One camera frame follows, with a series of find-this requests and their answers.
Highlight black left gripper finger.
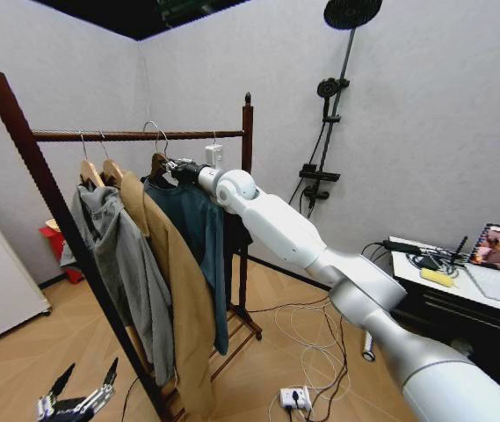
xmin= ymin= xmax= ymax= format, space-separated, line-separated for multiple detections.
xmin=36 ymin=362 xmax=76 ymax=418
xmin=83 ymin=357 xmax=120 ymax=412

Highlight dark wooden hanger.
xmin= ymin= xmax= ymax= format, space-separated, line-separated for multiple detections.
xmin=141 ymin=120 xmax=178 ymax=187

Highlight teal sweatshirt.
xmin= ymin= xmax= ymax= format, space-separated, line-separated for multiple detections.
xmin=141 ymin=175 xmax=231 ymax=357

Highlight light wooden hanger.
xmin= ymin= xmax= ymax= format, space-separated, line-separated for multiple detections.
xmin=77 ymin=131 xmax=106 ymax=189
xmin=98 ymin=130 xmax=125 ymax=186

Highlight black hanging garment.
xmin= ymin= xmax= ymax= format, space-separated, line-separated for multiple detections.
xmin=223 ymin=209 xmax=254 ymax=265

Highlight white hanging box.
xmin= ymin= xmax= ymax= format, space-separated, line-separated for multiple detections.
xmin=204 ymin=130 xmax=225 ymax=171

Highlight grey hooded jacket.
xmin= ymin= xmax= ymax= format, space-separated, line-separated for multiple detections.
xmin=59 ymin=181 xmax=177 ymax=388

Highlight tan long coat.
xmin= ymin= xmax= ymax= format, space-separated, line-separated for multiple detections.
xmin=119 ymin=169 xmax=218 ymax=422

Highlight black shower faucet shelf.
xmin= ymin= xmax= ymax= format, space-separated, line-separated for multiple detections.
xmin=297 ymin=163 xmax=343 ymax=182

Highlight dark wooden clothes rack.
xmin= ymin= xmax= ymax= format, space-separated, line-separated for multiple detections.
xmin=0 ymin=34 xmax=264 ymax=422

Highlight black hand shower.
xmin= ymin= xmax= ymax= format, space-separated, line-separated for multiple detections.
xmin=315 ymin=76 xmax=339 ymax=120

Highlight white power strip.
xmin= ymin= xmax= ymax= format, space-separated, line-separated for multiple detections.
xmin=278 ymin=384 xmax=314 ymax=410

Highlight black power adapter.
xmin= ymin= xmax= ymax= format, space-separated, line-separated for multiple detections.
xmin=382 ymin=236 xmax=422 ymax=255

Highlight white cylinder bottle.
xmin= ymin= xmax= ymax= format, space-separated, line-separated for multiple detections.
xmin=361 ymin=330 xmax=377 ymax=363

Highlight yellow sponge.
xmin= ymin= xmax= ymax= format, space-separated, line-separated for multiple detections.
xmin=419 ymin=266 xmax=458 ymax=287

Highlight black desk stand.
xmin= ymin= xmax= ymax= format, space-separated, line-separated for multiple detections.
xmin=449 ymin=235 xmax=470 ymax=266

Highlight black desk with white top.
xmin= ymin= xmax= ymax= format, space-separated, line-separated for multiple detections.
xmin=388 ymin=236 xmax=500 ymax=399

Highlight thin black cable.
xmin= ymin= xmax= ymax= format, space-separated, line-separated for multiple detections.
xmin=120 ymin=374 xmax=141 ymax=422

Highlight black shower hose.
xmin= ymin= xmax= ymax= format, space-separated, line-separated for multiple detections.
xmin=287 ymin=118 xmax=326 ymax=220

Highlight black shower rail pipe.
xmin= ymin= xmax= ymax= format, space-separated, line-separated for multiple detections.
xmin=317 ymin=25 xmax=359 ymax=175

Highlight white floor cable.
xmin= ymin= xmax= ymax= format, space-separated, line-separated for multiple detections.
xmin=267 ymin=302 xmax=350 ymax=422

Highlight black floor cable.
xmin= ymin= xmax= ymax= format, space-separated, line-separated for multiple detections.
xmin=247 ymin=296 xmax=354 ymax=422

